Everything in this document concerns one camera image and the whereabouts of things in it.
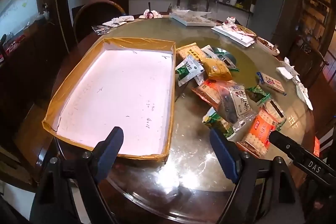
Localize plate with crumpled tissue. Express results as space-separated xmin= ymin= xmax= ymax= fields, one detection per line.
xmin=139 ymin=9 xmax=163 ymax=19

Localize dark brown snack packet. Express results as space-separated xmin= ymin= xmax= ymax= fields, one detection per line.
xmin=218 ymin=55 xmax=240 ymax=73

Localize round glass turntable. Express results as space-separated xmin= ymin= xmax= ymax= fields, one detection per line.
xmin=178 ymin=36 xmax=263 ymax=88

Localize clear plastic wrappers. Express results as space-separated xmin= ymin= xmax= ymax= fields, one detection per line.
xmin=91 ymin=25 xmax=114 ymax=35

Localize clear packet with white label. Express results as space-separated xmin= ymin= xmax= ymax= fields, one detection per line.
xmin=218 ymin=85 xmax=256 ymax=130

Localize wooden shelf cabinet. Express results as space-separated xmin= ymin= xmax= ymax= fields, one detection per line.
xmin=286 ymin=0 xmax=334 ymax=85

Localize white and blue box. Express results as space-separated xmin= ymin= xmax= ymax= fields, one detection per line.
xmin=256 ymin=72 xmax=285 ymax=93

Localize yellow cracker packet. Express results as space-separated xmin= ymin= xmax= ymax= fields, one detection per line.
xmin=176 ymin=42 xmax=208 ymax=62

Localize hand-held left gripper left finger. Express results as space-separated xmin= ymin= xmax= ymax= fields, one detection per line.
xmin=30 ymin=126 xmax=124 ymax=224

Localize white counter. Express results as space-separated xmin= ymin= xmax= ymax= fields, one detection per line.
xmin=117 ymin=0 xmax=254 ymax=28

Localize yellow snack packet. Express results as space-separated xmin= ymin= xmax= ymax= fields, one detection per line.
xmin=201 ymin=56 xmax=234 ymax=81

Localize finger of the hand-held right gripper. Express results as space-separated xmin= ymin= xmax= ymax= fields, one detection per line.
xmin=268 ymin=131 xmax=305 ymax=163

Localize crumpled tissue papers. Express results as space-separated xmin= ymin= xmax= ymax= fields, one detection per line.
xmin=102 ymin=15 xmax=135 ymax=28

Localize dark green foil packet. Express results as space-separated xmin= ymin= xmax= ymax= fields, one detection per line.
xmin=211 ymin=47 xmax=234 ymax=57

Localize green snack packet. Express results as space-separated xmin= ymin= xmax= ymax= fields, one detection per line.
xmin=202 ymin=107 xmax=234 ymax=139
xmin=245 ymin=85 xmax=271 ymax=104

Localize green and white packet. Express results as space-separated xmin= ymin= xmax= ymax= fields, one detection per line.
xmin=175 ymin=55 xmax=205 ymax=86

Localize white foam tray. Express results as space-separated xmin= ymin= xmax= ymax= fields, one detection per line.
xmin=211 ymin=25 xmax=256 ymax=47

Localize crumpled red white wrapper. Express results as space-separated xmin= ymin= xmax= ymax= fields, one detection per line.
xmin=223 ymin=17 xmax=238 ymax=30

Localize cracker packet with dark strip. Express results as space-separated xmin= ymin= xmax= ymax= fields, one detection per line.
xmin=259 ymin=99 xmax=286 ymax=126

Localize orange cracker packet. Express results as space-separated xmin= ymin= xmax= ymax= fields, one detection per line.
xmin=192 ymin=80 xmax=231 ymax=109
xmin=237 ymin=110 xmax=279 ymax=159

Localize wooden chair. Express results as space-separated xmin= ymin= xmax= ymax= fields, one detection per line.
xmin=299 ymin=49 xmax=330 ymax=88
xmin=72 ymin=0 xmax=129 ymax=42

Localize grey refrigerator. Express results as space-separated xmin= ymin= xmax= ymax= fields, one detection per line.
xmin=247 ymin=0 xmax=302 ymax=38

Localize dark wooden cabinet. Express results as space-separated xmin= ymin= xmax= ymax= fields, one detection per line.
xmin=0 ymin=22 xmax=69 ymax=188

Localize cardboard tray with white inside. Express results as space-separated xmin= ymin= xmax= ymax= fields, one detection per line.
xmin=42 ymin=37 xmax=177 ymax=161

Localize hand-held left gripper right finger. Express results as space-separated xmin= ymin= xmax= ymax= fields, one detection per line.
xmin=209 ymin=128 xmax=309 ymax=224

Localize white teal snack packet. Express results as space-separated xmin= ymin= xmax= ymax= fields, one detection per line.
xmin=201 ymin=45 xmax=219 ymax=58

